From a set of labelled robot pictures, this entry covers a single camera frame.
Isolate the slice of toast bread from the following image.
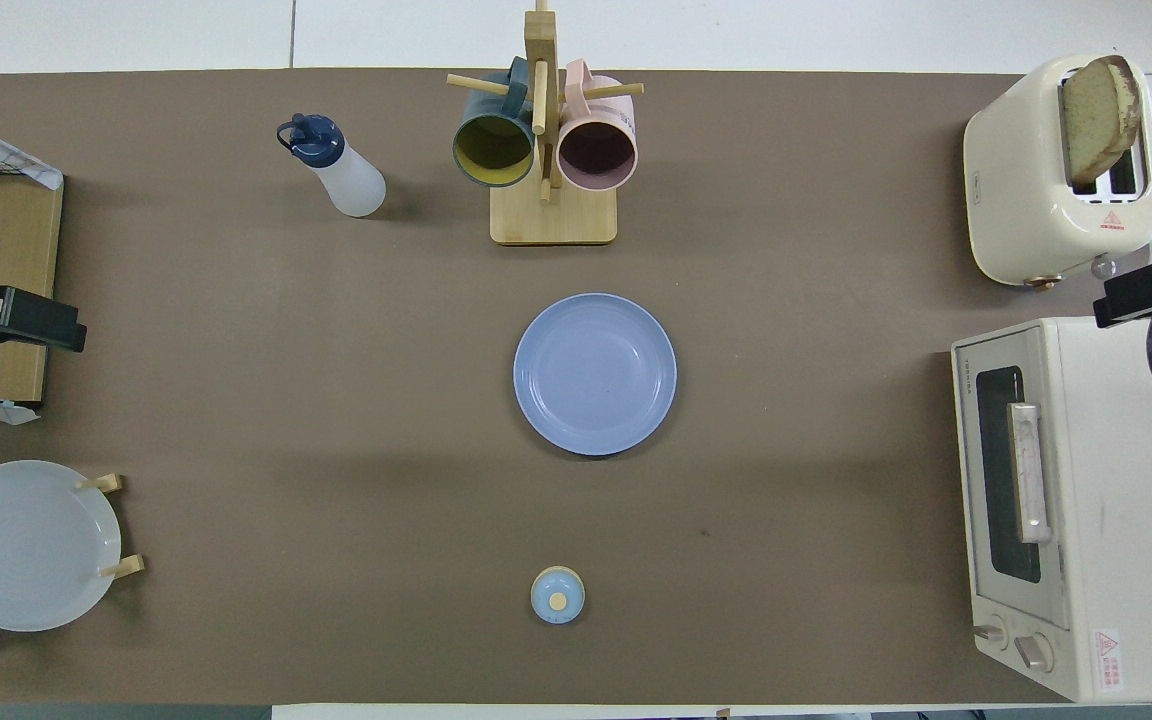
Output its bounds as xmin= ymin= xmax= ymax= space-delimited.
xmin=1061 ymin=56 xmax=1141 ymax=188

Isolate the pink mug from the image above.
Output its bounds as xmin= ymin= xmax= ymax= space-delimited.
xmin=556 ymin=59 xmax=639 ymax=193

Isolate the grey plate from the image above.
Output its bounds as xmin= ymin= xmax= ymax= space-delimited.
xmin=0 ymin=460 xmax=123 ymax=632

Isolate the wooden mug tree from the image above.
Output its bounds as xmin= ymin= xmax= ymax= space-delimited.
xmin=446 ymin=0 xmax=645 ymax=246

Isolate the blue plate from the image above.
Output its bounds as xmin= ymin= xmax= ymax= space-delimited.
xmin=513 ymin=292 xmax=678 ymax=457

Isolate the white toaster oven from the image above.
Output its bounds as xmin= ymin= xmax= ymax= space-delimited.
xmin=951 ymin=317 xmax=1152 ymax=703

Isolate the cream two-slot toaster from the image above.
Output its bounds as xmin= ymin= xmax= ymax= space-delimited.
xmin=963 ymin=55 xmax=1152 ymax=288

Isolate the squeeze bottle with blue cap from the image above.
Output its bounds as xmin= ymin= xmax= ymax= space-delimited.
xmin=276 ymin=113 xmax=387 ymax=218

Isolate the dark teal mug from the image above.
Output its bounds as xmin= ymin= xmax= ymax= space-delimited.
xmin=452 ymin=57 xmax=537 ymax=188

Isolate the brown table mat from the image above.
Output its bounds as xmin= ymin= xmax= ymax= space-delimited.
xmin=0 ymin=68 xmax=1152 ymax=706

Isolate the wooden plate rack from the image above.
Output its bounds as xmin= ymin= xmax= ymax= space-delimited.
xmin=0 ymin=473 xmax=145 ymax=632

